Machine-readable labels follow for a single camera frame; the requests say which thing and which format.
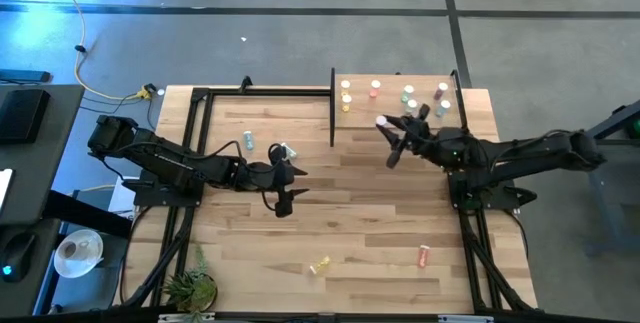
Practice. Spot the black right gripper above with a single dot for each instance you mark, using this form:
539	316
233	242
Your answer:
420	138

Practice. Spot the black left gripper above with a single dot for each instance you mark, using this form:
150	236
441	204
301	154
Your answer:
270	178

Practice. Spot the red medicine bottle white cap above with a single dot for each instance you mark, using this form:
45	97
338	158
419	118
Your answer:
423	256
375	84
381	121

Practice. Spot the green medicine bottle white cap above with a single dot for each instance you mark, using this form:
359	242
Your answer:
408	89
411	105
288	150

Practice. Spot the blue medicine bottle white cap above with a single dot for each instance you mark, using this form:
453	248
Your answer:
248	140
444	105

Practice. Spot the yellow medicine bottle white cap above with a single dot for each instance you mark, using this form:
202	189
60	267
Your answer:
346	99
345	84
320	265

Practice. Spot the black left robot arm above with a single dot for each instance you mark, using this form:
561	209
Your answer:
170	158

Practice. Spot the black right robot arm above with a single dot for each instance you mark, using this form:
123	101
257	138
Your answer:
525	155

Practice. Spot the green potted succulent plant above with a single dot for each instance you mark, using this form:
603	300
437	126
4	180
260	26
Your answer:
192	288

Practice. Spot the white paper sheets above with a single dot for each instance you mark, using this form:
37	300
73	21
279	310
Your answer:
120	198

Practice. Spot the dark metal stand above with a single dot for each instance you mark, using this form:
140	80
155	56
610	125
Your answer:
602	203

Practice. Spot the dark green ball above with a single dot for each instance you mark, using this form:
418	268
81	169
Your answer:
636	129

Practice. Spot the black side desk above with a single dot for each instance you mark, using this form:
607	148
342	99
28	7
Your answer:
45	163

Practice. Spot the black rectangular box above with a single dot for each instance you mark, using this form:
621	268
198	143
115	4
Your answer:
22	115

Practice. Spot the black computer mouse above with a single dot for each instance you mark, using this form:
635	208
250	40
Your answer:
17	255

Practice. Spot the black flat power strip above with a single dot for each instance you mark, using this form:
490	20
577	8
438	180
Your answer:
25	76

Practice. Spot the white tablet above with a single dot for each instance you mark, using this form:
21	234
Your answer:
4	188

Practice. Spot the black aluminium table frame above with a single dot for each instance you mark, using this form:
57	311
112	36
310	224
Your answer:
260	92

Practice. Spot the silver frame bracket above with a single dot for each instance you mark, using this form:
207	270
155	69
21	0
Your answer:
465	319
186	317

